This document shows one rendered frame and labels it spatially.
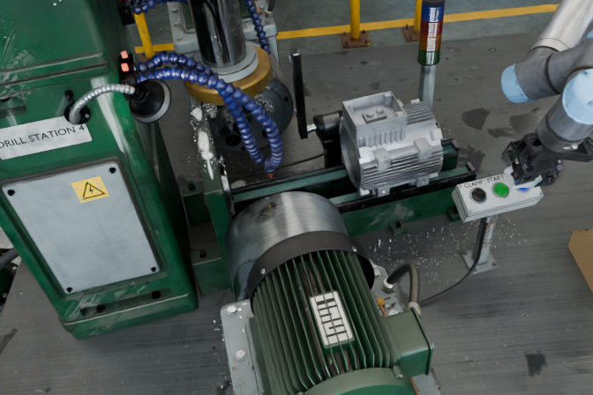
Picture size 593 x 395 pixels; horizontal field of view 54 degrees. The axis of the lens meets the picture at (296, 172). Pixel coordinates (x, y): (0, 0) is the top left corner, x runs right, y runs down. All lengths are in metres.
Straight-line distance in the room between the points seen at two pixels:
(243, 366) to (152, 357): 0.50
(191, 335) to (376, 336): 0.74
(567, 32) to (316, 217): 0.59
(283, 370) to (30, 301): 0.99
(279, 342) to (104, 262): 0.60
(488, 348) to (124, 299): 0.81
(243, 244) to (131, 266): 0.28
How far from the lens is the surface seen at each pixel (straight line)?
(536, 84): 1.14
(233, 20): 1.10
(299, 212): 1.09
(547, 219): 1.63
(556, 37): 1.21
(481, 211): 1.26
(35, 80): 0.98
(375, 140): 1.34
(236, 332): 0.96
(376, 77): 2.05
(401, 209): 1.51
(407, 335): 0.76
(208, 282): 1.42
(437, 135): 1.38
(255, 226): 1.10
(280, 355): 0.73
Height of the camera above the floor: 1.97
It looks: 44 degrees down
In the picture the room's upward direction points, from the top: 7 degrees counter-clockwise
